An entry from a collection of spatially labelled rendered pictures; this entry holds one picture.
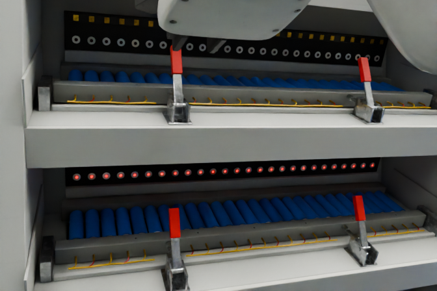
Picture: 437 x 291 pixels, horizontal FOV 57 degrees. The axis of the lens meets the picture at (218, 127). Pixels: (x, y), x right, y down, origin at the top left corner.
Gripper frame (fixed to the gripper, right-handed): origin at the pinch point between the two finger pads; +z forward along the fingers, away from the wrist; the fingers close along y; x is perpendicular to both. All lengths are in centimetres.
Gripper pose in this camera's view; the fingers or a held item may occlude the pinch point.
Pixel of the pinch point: (198, 30)
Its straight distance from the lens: 39.3
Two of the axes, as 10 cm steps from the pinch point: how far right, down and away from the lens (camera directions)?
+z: -3.2, 1.5, 9.4
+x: -0.5, -9.9, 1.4
